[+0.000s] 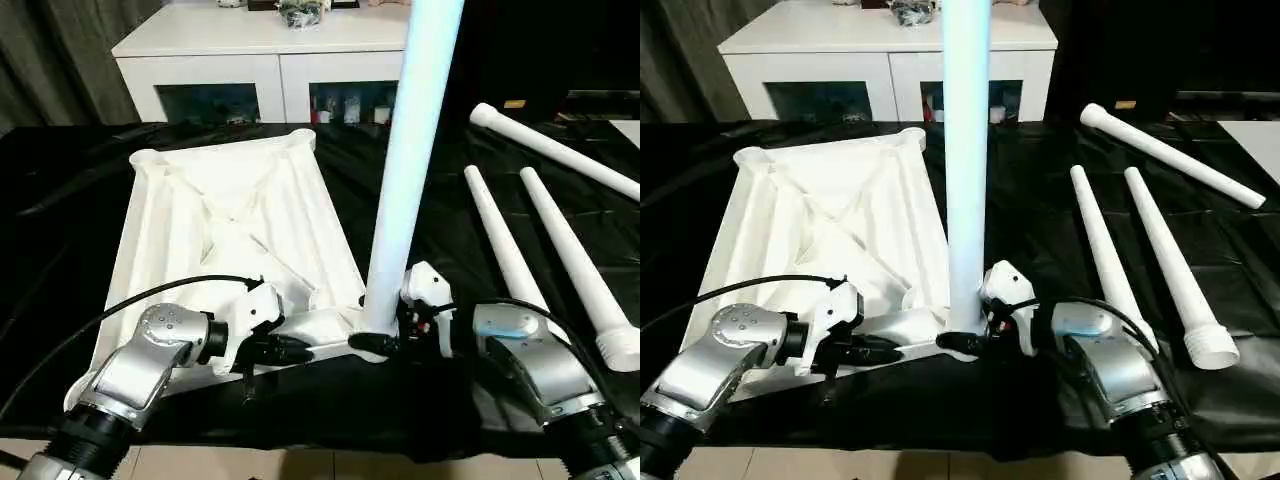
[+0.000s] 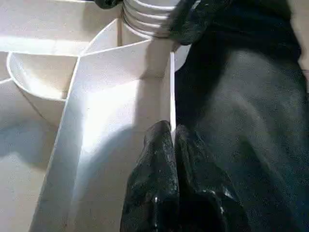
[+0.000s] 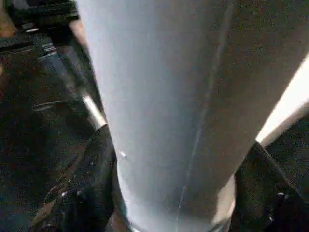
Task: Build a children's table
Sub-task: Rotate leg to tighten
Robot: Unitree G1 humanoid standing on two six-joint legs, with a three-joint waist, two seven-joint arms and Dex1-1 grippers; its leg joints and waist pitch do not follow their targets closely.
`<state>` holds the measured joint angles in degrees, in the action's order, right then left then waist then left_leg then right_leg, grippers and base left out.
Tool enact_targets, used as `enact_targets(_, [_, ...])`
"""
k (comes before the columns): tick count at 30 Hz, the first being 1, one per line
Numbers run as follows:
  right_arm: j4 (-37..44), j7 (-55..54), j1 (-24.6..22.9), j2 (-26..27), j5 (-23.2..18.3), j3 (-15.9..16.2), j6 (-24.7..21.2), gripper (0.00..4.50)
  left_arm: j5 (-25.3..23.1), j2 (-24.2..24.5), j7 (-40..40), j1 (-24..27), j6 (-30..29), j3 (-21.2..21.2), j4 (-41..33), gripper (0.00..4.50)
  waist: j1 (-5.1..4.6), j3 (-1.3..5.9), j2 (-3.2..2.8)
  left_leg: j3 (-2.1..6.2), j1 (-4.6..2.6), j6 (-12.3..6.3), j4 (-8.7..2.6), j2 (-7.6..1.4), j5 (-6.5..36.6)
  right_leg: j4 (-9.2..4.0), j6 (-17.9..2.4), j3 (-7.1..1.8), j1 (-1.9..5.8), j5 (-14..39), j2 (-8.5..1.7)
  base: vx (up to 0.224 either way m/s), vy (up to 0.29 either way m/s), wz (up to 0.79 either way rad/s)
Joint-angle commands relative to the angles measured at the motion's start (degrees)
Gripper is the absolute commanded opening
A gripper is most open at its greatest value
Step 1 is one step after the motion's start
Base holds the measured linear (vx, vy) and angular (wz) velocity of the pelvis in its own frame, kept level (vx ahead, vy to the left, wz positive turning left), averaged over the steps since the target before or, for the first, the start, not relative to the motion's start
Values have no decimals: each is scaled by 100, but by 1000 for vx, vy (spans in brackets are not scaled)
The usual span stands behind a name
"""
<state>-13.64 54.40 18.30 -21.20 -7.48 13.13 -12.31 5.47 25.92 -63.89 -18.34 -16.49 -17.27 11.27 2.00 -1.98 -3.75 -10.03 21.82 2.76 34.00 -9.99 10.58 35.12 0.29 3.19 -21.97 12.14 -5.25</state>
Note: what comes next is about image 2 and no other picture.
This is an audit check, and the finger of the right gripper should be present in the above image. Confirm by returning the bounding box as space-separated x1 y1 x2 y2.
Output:
94 0 124 10
169 0 211 45

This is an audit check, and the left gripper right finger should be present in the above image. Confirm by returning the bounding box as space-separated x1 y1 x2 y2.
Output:
174 124 252 232

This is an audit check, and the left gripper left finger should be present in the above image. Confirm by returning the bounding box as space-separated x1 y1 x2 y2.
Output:
120 120 181 232

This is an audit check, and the white plastic table leg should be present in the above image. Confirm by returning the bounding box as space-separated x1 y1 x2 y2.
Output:
121 0 181 40

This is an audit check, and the white plastic table top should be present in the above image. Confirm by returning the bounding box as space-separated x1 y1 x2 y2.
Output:
0 0 192 232

